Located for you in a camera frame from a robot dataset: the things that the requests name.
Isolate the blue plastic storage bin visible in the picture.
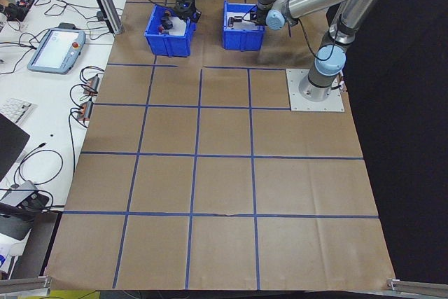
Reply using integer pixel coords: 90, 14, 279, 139
223, 0, 266, 52
143, 4, 197, 58

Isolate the orange and black adapter box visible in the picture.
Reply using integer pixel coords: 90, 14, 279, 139
79, 100, 95, 120
82, 74, 103, 95

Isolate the white foam bin liner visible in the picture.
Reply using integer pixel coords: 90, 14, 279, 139
227, 11, 263, 32
168, 18, 190, 37

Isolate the light blue teach pendant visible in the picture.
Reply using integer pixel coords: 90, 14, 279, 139
27, 28, 87, 76

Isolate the black electronics board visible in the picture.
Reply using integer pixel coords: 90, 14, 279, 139
6, 0, 36, 22

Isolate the white keyboard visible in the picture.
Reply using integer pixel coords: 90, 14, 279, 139
0, 97, 39, 126

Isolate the black laptop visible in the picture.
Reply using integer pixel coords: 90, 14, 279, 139
0, 113, 31, 183

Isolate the grey usb hub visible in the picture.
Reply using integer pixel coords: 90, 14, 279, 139
6, 179, 40, 209

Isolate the aluminium profile bar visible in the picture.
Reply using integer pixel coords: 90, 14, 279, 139
386, 277, 448, 299
0, 275, 53, 299

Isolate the white square base plate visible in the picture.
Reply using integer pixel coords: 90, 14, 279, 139
286, 68, 346, 113

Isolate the black desk cable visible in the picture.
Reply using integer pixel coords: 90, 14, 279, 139
19, 142, 64, 186
79, 64, 105, 83
69, 106, 89, 183

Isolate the black frame cover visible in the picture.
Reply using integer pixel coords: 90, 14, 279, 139
325, 0, 448, 284

